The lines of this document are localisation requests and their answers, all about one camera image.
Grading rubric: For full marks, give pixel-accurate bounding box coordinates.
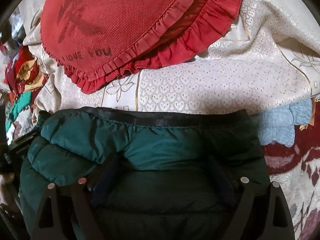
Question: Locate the dark green puffer jacket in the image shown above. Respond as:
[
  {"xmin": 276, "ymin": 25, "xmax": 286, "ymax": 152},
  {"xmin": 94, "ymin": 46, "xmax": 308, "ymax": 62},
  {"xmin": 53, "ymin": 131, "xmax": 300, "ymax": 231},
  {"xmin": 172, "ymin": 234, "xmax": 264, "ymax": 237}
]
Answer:
[{"xmin": 19, "ymin": 107, "xmax": 270, "ymax": 239}]

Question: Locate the person's left hand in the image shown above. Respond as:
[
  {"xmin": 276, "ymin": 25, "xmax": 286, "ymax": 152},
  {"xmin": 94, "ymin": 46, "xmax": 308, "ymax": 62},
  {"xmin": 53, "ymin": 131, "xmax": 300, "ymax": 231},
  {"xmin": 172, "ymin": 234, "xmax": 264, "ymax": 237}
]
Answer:
[{"xmin": 1, "ymin": 173, "xmax": 20, "ymax": 213}]

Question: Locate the floral plush blanket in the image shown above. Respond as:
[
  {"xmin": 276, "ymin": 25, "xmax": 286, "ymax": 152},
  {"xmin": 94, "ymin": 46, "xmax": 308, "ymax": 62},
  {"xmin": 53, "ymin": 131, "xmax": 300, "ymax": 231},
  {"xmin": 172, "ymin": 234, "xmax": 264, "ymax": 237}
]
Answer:
[{"xmin": 4, "ymin": 100, "xmax": 320, "ymax": 240}]

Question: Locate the teal green cloth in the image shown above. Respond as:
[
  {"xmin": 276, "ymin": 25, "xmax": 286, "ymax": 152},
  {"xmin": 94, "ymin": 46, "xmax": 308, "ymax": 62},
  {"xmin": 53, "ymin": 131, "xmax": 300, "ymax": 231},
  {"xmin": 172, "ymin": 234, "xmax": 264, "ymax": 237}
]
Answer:
[{"xmin": 5, "ymin": 91, "xmax": 32, "ymax": 132}]

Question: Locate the light blue towel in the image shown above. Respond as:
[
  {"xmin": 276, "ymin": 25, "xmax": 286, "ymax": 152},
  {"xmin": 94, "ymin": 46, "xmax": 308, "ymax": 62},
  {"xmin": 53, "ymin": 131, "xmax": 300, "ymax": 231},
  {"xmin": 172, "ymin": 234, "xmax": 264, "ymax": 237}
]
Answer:
[{"xmin": 250, "ymin": 99, "xmax": 312, "ymax": 147}]

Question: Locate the red and yellow floral cloth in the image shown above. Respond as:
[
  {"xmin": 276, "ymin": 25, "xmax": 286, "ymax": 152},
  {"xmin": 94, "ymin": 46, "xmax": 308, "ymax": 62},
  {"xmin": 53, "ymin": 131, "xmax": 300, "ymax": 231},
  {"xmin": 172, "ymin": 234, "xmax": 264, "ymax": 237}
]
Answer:
[{"xmin": 4, "ymin": 45, "xmax": 48, "ymax": 103}]

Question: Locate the beige embossed bedspread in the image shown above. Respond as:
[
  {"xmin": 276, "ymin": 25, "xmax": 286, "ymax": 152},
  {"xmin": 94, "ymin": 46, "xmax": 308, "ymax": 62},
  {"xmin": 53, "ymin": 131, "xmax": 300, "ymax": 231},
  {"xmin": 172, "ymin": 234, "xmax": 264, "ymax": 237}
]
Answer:
[{"xmin": 18, "ymin": 0, "xmax": 319, "ymax": 114}]

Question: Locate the red heart-shaped ruffled pillow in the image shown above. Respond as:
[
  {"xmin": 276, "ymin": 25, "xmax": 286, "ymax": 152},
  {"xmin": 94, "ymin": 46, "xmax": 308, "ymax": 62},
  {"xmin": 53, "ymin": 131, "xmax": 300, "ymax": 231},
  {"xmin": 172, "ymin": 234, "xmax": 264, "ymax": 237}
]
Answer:
[{"xmin": 40, "ymin": 0, "xmax": 242, "ymax": 94}]

